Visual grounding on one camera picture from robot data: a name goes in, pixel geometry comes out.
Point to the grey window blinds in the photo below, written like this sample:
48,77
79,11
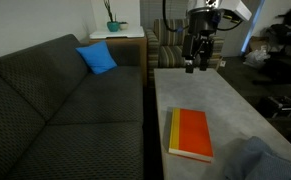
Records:
151,9

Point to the white plastic bag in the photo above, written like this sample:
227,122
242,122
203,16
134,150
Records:
255,59

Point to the small white plant pot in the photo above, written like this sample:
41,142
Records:
123,26

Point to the blue square cushion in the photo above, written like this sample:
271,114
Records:
96,58

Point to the dark grey patterned sofa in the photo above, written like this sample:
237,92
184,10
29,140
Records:
51,116

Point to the white flat board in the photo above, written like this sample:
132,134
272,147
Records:
125,32

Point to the orange and yellow book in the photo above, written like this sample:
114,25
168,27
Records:
193,133

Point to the teal pot with plant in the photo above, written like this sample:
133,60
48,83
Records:
112,26

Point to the brown cardboard box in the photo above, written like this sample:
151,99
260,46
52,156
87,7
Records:
255,42

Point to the striped armchair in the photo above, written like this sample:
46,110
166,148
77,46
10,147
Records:
170,56

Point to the black case with silver trim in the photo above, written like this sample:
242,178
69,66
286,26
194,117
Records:
278,106

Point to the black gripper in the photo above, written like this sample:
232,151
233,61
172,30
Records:
201,23

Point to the grey-blue crumpled cloth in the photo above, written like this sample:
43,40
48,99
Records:
261,163

